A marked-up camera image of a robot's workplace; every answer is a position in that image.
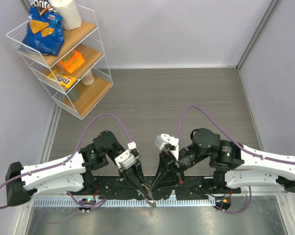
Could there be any blue Doritos chip bag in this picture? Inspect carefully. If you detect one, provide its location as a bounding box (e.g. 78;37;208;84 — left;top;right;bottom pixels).
23;0;65;56

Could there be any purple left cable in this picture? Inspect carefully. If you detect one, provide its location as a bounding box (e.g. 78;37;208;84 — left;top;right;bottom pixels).
0;113;132;210

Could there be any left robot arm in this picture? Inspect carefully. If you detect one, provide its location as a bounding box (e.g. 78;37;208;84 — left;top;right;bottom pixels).
5;131;155;207

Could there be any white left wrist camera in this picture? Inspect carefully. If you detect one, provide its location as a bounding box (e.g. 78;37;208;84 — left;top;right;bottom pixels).
114;141;138;170

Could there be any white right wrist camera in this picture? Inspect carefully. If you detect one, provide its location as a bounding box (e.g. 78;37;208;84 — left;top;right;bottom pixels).
155;134;179;160

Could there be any white slotted cable duct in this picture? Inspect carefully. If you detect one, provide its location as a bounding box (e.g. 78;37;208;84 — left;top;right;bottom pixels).
32;197;215;208

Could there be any beige paper cup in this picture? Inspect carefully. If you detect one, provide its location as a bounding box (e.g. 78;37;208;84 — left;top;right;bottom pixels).
81;70;94;86

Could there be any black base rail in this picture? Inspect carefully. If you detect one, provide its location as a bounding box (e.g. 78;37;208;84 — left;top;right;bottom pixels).
73;176;241;201

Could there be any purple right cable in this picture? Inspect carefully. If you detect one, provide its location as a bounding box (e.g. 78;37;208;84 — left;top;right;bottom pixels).
175;105;295;167

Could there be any paper towel roll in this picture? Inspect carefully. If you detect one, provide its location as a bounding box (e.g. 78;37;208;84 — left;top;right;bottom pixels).
49;0;82;30

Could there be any white wire shelf rack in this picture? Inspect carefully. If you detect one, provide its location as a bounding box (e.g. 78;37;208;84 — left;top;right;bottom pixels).
6;5;113;119

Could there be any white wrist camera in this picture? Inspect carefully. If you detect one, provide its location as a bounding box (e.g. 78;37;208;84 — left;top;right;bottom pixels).
155;134;179;160
114;141;138;170

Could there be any orange Reeses candy bag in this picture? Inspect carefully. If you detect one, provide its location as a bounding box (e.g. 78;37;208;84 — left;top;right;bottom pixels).
58;49;86;73

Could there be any yellow M&Ms candy bag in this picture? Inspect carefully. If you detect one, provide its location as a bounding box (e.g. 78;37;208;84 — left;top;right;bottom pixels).
48;70;76;89

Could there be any purple cable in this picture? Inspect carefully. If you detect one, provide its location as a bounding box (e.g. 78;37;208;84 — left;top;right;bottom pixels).
175;105;295;167
0;113;132;210

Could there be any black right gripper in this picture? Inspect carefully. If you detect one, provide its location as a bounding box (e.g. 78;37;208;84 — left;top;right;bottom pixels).
150;144;212;191

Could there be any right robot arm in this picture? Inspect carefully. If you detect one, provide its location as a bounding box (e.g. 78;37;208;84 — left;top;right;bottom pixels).
141;128;295;204

